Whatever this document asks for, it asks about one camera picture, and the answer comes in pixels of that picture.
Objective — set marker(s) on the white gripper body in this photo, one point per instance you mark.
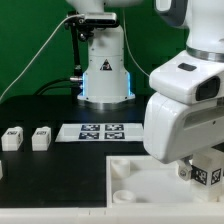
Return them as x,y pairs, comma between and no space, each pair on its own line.
186,113

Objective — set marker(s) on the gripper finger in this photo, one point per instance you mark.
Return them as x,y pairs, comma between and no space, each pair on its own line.
185,168

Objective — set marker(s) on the white square tabletop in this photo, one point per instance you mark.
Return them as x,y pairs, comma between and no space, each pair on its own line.
142,180

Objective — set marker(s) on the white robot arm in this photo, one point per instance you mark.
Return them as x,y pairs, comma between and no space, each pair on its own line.
203,18

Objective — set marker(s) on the white marker sheet with tags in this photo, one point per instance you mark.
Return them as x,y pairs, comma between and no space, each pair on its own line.
99,132

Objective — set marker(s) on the white part at left edge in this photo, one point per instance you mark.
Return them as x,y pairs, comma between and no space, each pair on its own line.
1,170

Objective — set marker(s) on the black camera on stand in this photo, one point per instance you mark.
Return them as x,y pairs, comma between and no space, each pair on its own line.
99,83

